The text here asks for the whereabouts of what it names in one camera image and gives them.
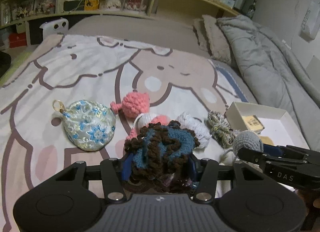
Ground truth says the grey gold twisted cord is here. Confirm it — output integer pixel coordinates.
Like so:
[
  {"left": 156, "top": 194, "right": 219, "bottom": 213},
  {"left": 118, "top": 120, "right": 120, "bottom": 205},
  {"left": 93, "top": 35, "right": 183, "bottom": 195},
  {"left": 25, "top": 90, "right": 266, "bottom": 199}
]
[{"left": 207, "top": 111, "right": 241, "bottom": 149}]

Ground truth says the tissue box on headboard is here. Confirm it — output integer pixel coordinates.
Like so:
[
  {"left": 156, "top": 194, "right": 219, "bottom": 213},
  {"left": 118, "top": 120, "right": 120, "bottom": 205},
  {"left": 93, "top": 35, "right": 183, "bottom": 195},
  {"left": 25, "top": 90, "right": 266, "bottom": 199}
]
[{"left": 216, "top": 0, "right": 235, "bottom": 9}]

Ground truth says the white lavender crochet toy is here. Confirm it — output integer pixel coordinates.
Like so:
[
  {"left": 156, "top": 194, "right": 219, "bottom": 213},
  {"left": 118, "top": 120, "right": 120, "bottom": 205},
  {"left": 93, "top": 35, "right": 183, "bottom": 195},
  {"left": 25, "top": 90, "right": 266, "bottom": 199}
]
[{"left": 176, "top": 112, "right": 211, "bottom": 150}]

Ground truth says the grey crochet ball toy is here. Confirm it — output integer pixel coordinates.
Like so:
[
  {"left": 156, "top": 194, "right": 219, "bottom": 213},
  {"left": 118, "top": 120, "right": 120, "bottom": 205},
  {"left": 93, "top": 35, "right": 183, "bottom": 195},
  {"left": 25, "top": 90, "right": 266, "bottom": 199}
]
[{"left": 220, "top": 130, "right": 264, "bottom": 163}]

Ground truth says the grey quilted comforter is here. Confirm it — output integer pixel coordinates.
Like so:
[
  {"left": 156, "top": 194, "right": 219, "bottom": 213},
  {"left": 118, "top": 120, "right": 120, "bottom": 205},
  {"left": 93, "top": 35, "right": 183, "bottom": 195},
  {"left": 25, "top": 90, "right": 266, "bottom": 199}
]
[{"left": 217, "top": 15, "right": 319, "bottom": 151}]

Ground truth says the blue brown crochet scrunchie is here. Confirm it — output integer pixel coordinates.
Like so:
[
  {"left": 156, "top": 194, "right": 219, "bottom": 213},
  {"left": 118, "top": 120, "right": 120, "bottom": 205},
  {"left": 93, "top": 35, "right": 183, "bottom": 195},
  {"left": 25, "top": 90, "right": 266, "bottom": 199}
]
[{"left": 124, "top": 120, "right": 200, "bottom": 194}]

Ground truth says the beige fluffy pillow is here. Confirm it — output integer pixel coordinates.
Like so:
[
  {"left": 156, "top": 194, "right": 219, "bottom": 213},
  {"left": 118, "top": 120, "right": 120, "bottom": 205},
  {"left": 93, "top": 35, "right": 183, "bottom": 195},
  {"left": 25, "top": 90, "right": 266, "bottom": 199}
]
[{"left": 193, "top": 14, "right": 235, "bottom": 66}]

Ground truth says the cartoon animal print blanket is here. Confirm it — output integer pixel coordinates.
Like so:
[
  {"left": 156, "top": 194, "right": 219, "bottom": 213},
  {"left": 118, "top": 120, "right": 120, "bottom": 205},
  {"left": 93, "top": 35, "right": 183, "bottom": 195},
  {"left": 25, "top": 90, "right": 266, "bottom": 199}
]
[{"left": 1, "top": 35, "right": 255, "bottom": 231}]

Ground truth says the white panda face device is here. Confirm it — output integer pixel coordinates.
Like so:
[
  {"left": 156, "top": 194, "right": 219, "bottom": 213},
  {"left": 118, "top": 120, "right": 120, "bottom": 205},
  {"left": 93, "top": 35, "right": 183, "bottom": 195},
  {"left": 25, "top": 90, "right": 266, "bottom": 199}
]
[{"left": 40, "top": 18, "right": 69, "bottom": 39}]

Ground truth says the yellow bag on shelf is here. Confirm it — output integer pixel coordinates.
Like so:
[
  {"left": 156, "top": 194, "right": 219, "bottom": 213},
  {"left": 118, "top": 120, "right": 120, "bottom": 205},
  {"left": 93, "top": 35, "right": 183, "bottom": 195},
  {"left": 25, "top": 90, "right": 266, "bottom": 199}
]
[{"left": 84, "top": 0, "right": 100, "bottom": 11}]

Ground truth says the dark glass bottle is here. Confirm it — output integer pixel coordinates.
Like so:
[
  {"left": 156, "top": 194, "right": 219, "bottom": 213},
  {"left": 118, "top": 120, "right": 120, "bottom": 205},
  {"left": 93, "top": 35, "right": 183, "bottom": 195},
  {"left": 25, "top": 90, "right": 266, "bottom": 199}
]
[{"left": 247, "top": 0, "right": 257, "bottom": 19}]

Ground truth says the red box on shelf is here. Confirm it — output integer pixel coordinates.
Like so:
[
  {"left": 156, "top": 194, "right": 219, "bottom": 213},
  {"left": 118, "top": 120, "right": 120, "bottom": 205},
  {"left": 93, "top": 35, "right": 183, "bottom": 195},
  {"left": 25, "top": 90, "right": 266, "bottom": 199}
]
[{"left": 9, "top": 32, "right": 27, "bottom": 48}]

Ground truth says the white cardboard tray box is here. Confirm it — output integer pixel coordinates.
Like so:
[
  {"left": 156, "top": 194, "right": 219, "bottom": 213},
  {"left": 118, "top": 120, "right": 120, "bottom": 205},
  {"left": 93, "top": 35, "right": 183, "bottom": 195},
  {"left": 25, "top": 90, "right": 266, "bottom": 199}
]
[{"left": 225, "top": 102, "right": 309, "bottom": 149}]

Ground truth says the yellow patterned small box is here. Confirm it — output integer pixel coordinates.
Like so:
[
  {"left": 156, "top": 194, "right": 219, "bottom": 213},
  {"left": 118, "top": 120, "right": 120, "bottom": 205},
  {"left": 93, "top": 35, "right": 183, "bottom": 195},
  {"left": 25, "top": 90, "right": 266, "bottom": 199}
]
[{"left": 242, "top": 115, "right": 265, "bottom": 134}]

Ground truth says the pink white crochet doll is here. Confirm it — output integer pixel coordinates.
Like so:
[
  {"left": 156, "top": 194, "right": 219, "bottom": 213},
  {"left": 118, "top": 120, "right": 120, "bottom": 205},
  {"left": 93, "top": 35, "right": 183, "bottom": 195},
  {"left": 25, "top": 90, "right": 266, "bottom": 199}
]
[{"left": 110, "top": 91, "right": 170, "bottom": 140}]

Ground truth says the floral silk pouch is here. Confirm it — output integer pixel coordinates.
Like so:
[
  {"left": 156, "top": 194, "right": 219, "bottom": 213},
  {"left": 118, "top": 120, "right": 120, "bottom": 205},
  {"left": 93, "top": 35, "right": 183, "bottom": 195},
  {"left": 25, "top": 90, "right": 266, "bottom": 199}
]
[{"left": 53, "top": 100, "right": 116, "bottom": 151}]

